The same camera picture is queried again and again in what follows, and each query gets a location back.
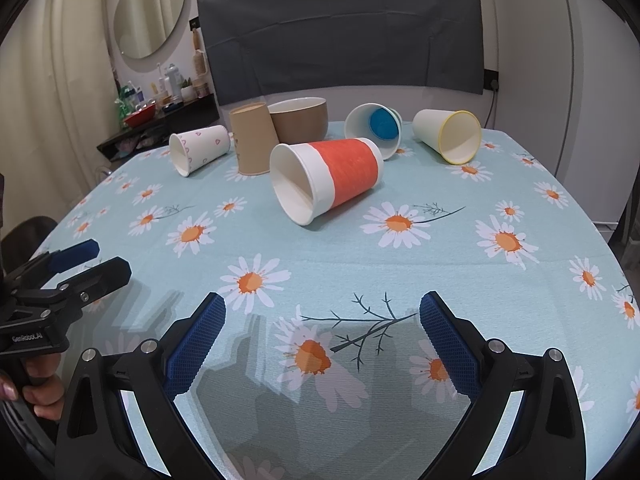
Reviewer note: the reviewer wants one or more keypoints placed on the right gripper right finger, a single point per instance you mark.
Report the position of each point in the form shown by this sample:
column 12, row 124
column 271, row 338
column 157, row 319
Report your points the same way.
column 546, row 440

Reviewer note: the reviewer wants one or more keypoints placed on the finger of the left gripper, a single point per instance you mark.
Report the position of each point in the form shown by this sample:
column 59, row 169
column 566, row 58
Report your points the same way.
column 81, row 289
column 47, row 264

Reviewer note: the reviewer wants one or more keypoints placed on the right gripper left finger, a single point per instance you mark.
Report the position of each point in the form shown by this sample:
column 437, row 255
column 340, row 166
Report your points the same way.
column 95, row 437

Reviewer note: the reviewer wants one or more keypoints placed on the orange sleeved white paper cup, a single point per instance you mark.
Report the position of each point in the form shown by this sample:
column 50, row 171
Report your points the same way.
column 310, row 179

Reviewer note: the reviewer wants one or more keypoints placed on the white cup with pink hearts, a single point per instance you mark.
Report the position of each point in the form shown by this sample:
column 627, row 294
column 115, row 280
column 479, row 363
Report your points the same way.
column 191, row 150

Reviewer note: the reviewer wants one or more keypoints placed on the brown kraft paper cup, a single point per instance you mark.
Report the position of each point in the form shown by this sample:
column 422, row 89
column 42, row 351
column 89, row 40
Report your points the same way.
column 254, row 138

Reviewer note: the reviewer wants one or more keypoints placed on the yellow rimmed white paper cup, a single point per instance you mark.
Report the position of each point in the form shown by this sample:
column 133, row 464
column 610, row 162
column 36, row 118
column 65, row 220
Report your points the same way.
column 453, row 135

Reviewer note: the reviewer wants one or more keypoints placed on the white cup with blue bottom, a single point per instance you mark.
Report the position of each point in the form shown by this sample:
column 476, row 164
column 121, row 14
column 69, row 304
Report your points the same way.
column 378, row 123

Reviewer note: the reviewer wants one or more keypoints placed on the person's left hand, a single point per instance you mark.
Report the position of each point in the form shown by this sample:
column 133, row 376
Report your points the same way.
column 47, row 397

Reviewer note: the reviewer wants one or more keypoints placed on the dark brown chair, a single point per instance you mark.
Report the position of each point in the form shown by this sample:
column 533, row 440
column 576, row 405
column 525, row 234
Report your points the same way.
column 23, row 241

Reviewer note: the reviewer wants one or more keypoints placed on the black side shelf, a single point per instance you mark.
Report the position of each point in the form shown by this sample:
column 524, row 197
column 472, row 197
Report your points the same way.
column 155, row 132

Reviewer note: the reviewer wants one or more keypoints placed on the red bowl on shelf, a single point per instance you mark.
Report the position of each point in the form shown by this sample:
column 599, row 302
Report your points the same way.
column 140, row 117

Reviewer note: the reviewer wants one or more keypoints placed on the beige curtain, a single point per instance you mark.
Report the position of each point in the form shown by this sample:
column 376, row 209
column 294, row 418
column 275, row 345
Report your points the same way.
column 57, row 105

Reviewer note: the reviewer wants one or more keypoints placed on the green plastic bottle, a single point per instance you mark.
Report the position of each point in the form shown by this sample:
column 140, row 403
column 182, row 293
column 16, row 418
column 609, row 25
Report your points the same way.
column 126, row 102

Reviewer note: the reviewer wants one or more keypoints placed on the small potted plant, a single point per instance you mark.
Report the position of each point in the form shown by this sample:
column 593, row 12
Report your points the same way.
column 187, row 91

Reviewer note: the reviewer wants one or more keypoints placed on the white bottle on shelf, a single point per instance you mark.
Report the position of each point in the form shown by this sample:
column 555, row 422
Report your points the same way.
column 172, row 80

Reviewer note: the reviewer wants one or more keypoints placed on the daisy print blue tablecloth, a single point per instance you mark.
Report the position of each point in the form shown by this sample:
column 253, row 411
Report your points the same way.
column 322, row 369

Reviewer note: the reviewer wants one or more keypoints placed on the tall brown bottle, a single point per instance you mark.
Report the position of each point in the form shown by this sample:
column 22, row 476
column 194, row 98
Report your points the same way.
column 199, row 58

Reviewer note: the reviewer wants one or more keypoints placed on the brown ceramic bowl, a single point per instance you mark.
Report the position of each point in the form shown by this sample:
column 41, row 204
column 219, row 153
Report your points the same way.
column 300, row 120

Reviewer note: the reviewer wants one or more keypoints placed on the white refrigerator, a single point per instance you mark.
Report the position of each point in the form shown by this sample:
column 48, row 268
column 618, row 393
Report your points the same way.
column 569, row 94

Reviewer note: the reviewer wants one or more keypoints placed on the dark grey cloth covered screen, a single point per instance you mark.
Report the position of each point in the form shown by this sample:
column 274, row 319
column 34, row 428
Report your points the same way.
column 262, row 47

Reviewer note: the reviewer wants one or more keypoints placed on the oval wall mirror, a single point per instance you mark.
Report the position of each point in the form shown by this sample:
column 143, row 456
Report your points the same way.
column 141, row 27

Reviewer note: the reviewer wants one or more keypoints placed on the wall power socket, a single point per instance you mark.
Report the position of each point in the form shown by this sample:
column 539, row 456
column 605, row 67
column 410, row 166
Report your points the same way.
column 491, row 80

